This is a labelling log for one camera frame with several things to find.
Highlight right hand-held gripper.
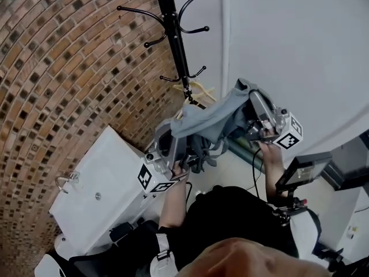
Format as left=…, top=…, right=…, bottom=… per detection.
left=244, top=89, right=304, bottom=151

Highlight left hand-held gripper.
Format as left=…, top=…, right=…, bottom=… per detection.
left=137, top=119, right=191, bottom=195

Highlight grey-blue jacket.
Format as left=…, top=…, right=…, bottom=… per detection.
left=170, top=78, right=277, bottom=175

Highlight black coat rack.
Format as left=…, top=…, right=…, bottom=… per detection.
left=116, top=0, right=211, bottom=111

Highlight person's right forearm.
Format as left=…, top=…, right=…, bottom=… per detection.
left=258, top=147, right=289, bottom=199

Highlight person's left forearm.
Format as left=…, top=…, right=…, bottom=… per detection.
left=158, top=177, right=190, bottom=229

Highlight pale wooden clothes hanger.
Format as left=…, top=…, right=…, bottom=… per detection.
left=172, top=81, right=217, bottom=122

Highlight person's left hand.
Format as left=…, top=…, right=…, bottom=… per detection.
left=170, top=162, right=191, bottom=181

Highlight person's right hand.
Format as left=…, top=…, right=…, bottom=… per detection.
left=257, top=127, right=283, bottom=155

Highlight white sink cabinet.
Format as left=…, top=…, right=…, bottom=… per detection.
left=48, top=125, right=185, bottom=257

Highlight small black mounted monitor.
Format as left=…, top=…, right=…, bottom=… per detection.
left=270, top=151, right=334, bottom=228

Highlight person's black and white clothing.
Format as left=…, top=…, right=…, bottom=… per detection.
left=144, top=185, right=322, bottom=277

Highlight black office chair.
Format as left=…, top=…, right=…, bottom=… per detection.
left=68, top=216, right=174, bottom=277

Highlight person's face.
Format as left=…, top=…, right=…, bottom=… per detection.
left=175, top=237, right=332, bottom=277

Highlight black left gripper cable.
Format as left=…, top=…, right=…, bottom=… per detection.
left=184, top=181, right=193, bottom=204

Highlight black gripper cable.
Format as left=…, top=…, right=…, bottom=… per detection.
left=251, top=148, right=265, bottom=199
left=184, top=181, right=193, bottom=204

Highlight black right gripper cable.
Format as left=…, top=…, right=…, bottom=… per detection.
left=251, top=148, right=265, bottom=199

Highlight white vertical wall trim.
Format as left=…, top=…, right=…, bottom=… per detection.
left=221, top=0, right=232, bottom=99

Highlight black metal door frame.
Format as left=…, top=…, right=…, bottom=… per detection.
left=319, top=130, right=369, bottom=192

